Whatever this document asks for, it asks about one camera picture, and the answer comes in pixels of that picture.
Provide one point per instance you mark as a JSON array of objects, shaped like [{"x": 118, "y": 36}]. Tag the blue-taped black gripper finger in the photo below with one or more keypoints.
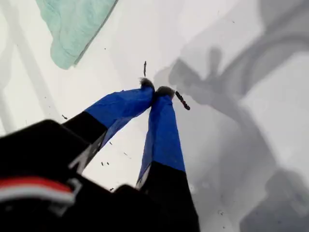
[
  {"x": 123, "y": 105},
  {"x": 163, "y": 135}
]

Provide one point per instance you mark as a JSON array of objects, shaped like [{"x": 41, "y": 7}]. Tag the pale green T-shirt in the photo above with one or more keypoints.
[{"x": 77, "y": 26}]

